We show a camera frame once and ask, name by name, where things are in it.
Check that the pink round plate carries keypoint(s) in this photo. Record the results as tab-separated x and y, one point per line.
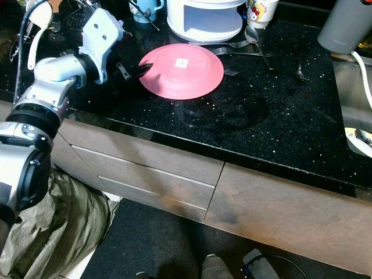
186	75

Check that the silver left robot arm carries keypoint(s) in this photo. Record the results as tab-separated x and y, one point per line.
29	174

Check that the white tiered storage tower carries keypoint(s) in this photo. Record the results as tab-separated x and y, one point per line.
177	20

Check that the light blue mug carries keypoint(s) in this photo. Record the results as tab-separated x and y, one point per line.
145	7

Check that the white plastic ladle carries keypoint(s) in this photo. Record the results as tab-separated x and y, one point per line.
40	13

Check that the large silver spoon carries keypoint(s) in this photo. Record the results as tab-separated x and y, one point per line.
251	33

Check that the white cartoon print mug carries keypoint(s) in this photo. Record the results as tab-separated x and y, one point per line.
261	13

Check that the olive green cloth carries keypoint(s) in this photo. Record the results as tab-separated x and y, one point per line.
58	232

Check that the grey cylindrical water filter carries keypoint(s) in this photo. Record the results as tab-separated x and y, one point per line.
346	26

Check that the brown wooden cabinet door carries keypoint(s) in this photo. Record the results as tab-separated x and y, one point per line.
296	221

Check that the white blue floor device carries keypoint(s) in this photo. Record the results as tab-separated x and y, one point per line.
258	264

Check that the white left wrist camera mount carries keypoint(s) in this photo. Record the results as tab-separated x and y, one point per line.
102	38

